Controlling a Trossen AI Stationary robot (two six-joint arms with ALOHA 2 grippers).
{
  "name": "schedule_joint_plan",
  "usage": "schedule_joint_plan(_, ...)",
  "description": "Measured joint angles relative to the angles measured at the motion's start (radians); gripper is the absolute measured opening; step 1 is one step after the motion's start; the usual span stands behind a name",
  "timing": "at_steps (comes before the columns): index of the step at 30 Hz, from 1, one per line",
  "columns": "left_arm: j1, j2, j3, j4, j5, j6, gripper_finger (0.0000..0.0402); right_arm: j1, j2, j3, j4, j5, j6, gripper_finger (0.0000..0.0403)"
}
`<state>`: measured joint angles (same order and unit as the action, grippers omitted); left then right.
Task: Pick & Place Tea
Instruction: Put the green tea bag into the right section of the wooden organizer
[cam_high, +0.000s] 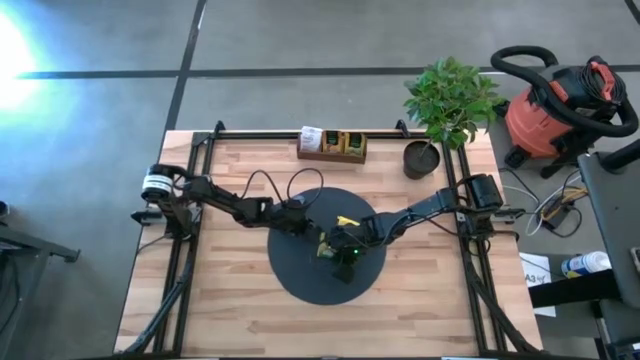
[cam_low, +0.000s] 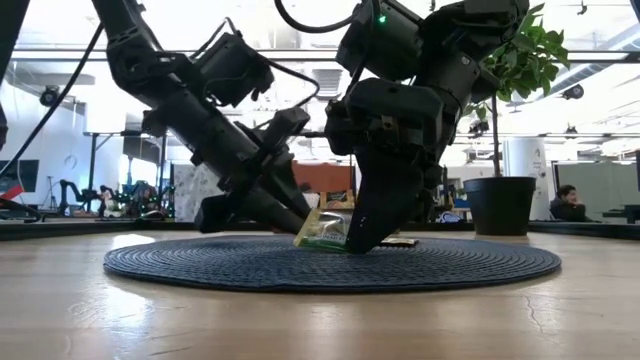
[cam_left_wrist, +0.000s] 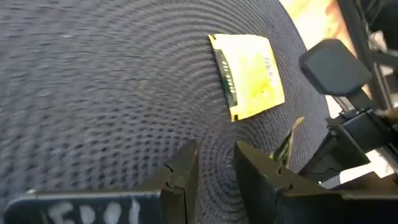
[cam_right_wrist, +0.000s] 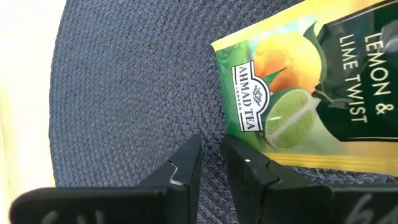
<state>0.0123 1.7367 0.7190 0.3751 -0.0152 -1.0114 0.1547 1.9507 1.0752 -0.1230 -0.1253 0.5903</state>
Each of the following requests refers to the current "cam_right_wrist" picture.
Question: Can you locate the round dark woven placemat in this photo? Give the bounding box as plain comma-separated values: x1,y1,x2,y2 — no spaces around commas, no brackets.
49,0,398,224

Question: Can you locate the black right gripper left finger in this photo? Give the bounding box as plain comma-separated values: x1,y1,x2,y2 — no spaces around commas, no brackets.
136,134,203,224

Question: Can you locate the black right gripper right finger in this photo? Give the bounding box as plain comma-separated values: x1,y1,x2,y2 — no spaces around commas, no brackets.
222,136,330,224

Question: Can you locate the green yellow tea packet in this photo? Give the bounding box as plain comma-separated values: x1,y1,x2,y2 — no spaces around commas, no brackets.
211,0,398,178

